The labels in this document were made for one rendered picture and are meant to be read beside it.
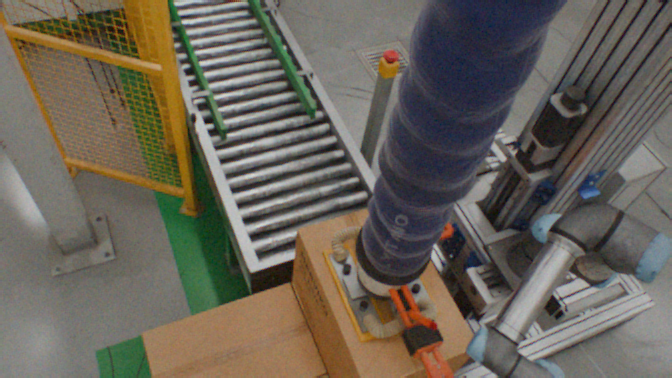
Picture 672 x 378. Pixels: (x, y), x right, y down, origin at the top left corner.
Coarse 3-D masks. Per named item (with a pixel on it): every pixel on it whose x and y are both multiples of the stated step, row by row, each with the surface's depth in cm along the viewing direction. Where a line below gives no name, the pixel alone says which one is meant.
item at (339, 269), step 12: (324, 252) 188; (348, 252) 188; (336, 264) 185; (348, 264) 182; (336, 276) 183; (348, 300) 178; (360, 300) 178; (372, 300) 179; (348, 312) 176; (360, 312) 176; (372, 312) 176; (360, 324) 173; (384, 324) 175; (360, 336) 171; (372, 336) 172
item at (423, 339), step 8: (432, 320) 163; (408, 328) 161; (416, 328) 161; (424, 328) 162; (408, 336) 159; (416, 336) 160; (424, 336) 160; (432, 336) 161; (440, 336) 160; (408, 344) 161; (416, 344) 159; (424, 344) 159; (432, 344) 158; (440, 344) 159; (416, 352) 158
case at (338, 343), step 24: (360, 216) 200; (312, 240) 192; (312, 264) 187; (432, 264) 192; (312, 288) 195; (336, 288) 182; (432, 288) 186; (312, 312) 205; (336, 312) 177; (384, 312) 179; (456, 312) 182; (336, 336) 181; (456, 336) 177; (336, 360) 189; (360, 360) 169; (384, 360) 170; (408, 360) 171; (432, 360) 171; (456, 360) 179
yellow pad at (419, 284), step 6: (414, 282) 184; (420, 282) 184; (414, 288) 180; (420, 288) 181; (426, 288) 184; (414, 294) 181; (420, 294) 182; (426, 294) 182; (414, 300) 180; (432, 300) 181; (438, 312) 179
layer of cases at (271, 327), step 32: (288, 288) 225; (192, 320) 212; (224, 320) 214; (256, 320) 215; (288, 320) 216; (160, 352) 204; (192, 352) 205; (224, 352) 206; (256, 352) 208; (288, 352) 209; (320, 352) 211
